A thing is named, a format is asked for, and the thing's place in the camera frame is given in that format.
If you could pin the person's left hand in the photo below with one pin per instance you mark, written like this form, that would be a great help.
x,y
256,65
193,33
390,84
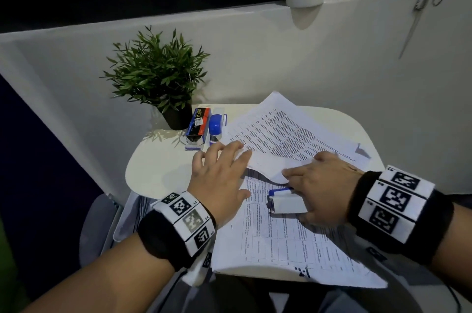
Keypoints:
x,y
217,187

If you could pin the person's right hand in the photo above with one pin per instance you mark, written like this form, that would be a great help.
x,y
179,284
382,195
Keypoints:
x,y
328,191

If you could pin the blue white stapler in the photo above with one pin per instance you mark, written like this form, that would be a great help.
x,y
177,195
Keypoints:
x,y
215,124
287,204

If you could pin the blue staples box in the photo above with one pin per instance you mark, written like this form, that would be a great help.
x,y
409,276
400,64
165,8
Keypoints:
x,y
197,126

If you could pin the printed paper bundle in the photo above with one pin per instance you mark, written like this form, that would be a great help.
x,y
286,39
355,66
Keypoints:
x,y
280,246

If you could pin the stack of printed papers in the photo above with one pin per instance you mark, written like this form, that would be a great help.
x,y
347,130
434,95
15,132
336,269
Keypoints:
x,y
284,132

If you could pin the white paper bin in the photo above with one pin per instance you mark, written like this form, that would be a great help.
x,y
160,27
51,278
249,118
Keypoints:
x,y
129,213

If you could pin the person's left forearm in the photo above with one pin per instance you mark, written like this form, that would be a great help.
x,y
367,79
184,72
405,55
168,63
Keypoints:
x,y
103,276

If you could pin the person's grey trousers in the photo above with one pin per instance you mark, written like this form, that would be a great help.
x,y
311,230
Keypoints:
x,y
239,298

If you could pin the grey round stool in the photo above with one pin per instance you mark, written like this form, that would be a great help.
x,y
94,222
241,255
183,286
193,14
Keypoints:
x,y
96,228

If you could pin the green potted plant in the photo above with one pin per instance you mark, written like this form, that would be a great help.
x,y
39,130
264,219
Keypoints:
x,y
158,69

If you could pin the green leaf print mat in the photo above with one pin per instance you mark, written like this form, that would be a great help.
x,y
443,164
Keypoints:
x,y
7,272

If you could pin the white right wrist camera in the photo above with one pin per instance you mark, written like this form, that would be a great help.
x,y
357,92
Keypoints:
x,y
376,253

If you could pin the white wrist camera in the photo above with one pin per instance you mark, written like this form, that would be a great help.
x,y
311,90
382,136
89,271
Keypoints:
x,y
376,253
197,272

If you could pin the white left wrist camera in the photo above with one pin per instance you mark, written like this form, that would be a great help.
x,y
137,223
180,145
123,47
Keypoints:
x,y
197,272

